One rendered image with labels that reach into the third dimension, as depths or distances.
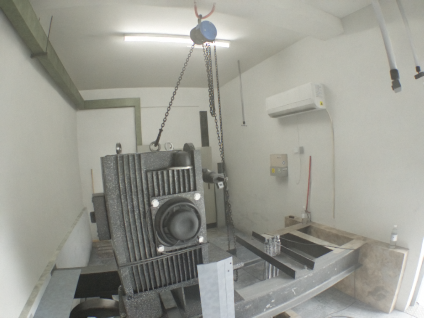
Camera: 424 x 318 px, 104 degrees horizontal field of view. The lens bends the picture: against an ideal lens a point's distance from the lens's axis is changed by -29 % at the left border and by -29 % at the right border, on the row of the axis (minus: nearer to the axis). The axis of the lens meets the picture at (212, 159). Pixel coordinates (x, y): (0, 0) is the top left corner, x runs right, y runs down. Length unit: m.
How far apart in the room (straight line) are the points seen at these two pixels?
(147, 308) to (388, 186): 2.08
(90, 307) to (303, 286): 1.56
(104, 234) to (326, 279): 1.76
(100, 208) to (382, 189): 2.24
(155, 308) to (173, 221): 0.57
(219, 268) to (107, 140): 3.63
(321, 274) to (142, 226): 1.49
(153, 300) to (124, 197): 0.61
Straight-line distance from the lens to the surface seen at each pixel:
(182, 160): 1.18
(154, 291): 1.32
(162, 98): 4.63
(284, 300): 1.90
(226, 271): 1.24
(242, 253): 2.44
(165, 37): 2.66
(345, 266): 2.36
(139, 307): 1.41
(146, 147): 4.23
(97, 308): 1.75
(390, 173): 2.26
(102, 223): 1.43
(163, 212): 1.12
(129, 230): 1.17
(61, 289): 1.96
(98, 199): 1.39
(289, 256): 2.06
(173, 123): 4.58
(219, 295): 1.28
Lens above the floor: 1.61
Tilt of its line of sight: 2 degrees down
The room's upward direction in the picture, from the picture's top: 4 degrees counter-clockwise
